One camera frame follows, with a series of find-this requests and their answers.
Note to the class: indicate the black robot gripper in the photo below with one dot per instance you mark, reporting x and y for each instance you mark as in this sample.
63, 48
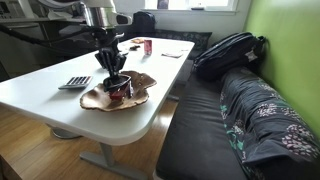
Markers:
111, 59

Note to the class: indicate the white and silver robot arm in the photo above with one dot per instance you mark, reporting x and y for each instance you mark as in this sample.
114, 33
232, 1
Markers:
100, 16

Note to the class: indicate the wooden tray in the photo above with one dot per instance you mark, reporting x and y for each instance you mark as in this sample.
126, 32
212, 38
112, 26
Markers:
100, 100

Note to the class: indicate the grey calculator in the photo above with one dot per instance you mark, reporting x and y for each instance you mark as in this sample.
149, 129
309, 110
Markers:
76, 82

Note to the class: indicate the orange snack packet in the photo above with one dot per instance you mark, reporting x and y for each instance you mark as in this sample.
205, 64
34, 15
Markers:
137, 40

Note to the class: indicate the red soda can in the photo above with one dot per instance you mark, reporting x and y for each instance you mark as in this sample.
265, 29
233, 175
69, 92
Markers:
148, 47

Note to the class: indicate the grey round floor base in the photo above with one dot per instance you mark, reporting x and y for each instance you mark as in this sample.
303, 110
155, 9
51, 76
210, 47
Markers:
65, 134

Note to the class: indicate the grey table leg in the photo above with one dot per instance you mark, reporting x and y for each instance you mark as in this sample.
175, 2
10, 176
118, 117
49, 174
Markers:
108, 158

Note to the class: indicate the dark corner cushion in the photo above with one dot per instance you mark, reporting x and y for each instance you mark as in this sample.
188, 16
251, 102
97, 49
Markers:
186, 38

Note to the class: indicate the dark bench seat cushion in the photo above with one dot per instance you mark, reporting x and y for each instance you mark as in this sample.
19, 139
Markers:
196, 133

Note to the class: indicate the small object on windowsill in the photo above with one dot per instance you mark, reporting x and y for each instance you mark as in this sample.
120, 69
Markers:
197, 8

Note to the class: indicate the black backpack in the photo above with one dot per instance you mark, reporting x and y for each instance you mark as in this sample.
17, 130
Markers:
226, 55

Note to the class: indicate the dark floral back cushion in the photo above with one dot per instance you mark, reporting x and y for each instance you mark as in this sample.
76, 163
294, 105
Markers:
273, 126

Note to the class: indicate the white window frame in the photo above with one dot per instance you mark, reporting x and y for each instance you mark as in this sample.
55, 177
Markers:
193, 5

